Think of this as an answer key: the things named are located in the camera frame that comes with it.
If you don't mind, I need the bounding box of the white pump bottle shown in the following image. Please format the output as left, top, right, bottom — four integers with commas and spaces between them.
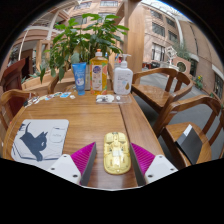
113, 53, 134, 96

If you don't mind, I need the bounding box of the yellow flowering plant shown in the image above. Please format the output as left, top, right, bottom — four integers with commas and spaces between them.
194, 74, 205, 90

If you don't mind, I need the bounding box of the blue tube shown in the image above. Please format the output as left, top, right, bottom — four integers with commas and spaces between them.
71, 62, 88, 97

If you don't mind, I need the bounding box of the dark red wooden pedestal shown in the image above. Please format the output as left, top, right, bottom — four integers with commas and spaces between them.
0, 59, 27, 116

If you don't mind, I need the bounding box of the yellow detergent bottle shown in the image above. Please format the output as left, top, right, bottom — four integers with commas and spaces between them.
89, 48, 109, 96

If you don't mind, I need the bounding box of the yellow computer mouse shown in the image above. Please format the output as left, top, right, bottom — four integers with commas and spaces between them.
103, 131, 132, 176

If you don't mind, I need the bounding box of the black notebook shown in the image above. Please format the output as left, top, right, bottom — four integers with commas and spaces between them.
175, 124, 204, 165

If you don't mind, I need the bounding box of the grey cat print mouse pad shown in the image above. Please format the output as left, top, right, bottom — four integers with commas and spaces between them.
10, 118, 70, 170

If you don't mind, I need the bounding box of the white abstract sculpture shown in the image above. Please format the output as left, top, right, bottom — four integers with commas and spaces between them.
160, 45, 181, 71

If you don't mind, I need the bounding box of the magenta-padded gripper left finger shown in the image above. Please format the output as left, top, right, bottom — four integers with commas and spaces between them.
46, 142, 98, 186

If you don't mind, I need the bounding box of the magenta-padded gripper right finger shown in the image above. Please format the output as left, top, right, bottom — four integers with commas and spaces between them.
129, 142, 179, 187

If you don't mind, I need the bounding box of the green plant in white pot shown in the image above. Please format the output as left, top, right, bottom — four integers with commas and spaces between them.
39, 13, 130, 92

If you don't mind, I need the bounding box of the wooden armchair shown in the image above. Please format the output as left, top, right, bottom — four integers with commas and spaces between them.
0, 88, 38, 134
131, 67, 195, 126
47, 69, 78, 95
152, 94, 224, 171

